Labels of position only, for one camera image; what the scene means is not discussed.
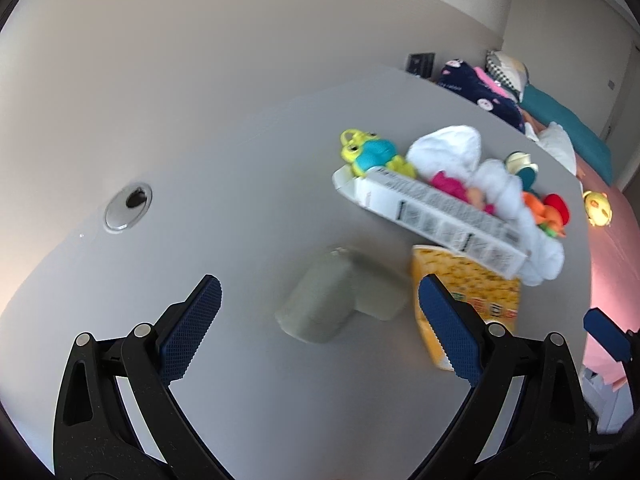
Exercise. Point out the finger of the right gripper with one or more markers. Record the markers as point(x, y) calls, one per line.
point(610, 337)

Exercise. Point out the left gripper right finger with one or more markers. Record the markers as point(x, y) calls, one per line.
point(523, 417)

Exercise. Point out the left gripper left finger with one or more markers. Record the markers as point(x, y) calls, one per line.
point(116, 417)

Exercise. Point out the long white printed box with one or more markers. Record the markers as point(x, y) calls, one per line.
point(437, 216)

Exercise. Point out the yellow chick plush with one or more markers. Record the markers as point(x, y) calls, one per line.
point(598, 208)

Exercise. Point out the yellow snack box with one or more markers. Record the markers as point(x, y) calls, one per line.
point(494, 298)

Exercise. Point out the orange fish toy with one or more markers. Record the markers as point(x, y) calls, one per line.
point(547, 217)

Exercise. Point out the red ball toy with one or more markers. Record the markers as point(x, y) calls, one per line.
point(558, 204)

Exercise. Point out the teal long pillow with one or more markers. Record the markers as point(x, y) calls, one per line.
point(586, 143)

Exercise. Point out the teal cream duck toy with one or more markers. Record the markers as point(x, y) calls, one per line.
point(520, 165)

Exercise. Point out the magenta dinosaur toy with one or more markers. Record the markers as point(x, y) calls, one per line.
point(455, 188)

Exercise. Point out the white goose plush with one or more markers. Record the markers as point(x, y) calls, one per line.
point(556, 142)

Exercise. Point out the white rolled towel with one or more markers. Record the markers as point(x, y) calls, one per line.
point(455, 152)

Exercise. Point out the checkered grey pillow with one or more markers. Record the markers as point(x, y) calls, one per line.
point(509, 72)

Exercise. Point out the blue yellow frog toy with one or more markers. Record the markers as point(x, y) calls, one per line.
point(362, 150)

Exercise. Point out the silver desk cable grommet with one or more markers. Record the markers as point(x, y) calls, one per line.
point(127, 207)

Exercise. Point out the black wall socket panel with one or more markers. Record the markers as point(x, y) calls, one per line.
point(421, 64)

